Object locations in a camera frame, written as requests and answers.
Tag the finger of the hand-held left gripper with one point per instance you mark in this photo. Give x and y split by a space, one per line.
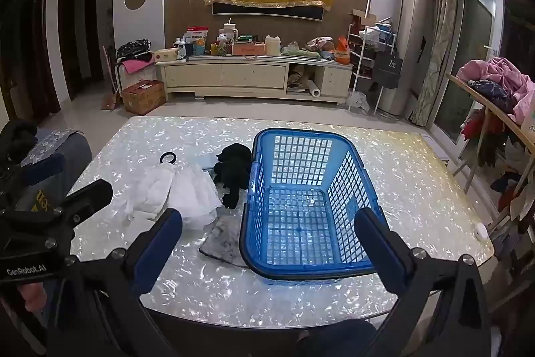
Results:
90 196
44 169

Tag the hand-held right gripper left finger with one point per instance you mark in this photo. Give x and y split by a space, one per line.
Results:
165 233

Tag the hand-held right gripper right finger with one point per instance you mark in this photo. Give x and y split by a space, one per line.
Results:
372 233

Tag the white thin cloth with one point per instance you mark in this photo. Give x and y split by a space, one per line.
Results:
152 189

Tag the white waffle towel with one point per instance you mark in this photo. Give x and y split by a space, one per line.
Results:
194 194

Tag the grey fuzzy cloth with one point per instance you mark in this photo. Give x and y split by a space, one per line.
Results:
223 242

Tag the black cloth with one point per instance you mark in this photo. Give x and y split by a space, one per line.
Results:
234 168

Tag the blue plastic basket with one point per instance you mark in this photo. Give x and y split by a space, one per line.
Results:
259 156

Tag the person's left hand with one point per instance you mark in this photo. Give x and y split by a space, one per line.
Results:
32 296

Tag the white round device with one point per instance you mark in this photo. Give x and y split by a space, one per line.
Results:
481 232

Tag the brown cardboard box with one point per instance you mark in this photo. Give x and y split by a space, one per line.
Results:
144 97

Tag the white plastic bag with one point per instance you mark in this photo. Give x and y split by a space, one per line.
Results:
358 102

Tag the pink cloth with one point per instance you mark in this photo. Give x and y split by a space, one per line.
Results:
137 65

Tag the dark wooden door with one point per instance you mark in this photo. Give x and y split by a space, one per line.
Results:
79 35

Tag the black patterned bag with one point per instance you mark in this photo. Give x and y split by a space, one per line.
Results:
133 48

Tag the white paper roll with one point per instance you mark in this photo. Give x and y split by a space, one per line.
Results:
314 90

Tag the cream tissue box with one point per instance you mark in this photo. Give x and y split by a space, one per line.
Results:
166 55

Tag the black shopping bag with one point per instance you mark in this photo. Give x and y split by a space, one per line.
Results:
388 70

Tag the wooden drying rack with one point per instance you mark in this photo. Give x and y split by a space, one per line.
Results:
491 112

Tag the cream television cabinet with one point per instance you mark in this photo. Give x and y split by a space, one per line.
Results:
250 74

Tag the orange bag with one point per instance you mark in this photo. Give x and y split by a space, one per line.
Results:
342 52

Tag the white metal rack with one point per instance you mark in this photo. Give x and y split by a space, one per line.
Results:
362 47

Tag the red and white packet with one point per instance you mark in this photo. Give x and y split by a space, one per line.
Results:
197 35

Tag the pink box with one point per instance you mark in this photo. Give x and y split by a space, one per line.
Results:
248 49

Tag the standing air conditioner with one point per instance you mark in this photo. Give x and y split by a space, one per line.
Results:
407 26

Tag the cup with straw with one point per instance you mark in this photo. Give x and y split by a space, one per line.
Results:
229 31

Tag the white plastic jug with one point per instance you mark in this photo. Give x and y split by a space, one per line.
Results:
273 46

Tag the pink clothing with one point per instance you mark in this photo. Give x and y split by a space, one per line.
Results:
508 70

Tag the patterned curtain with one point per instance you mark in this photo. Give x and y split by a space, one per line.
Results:
439 26

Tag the wall television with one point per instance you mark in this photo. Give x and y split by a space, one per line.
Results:
267 10

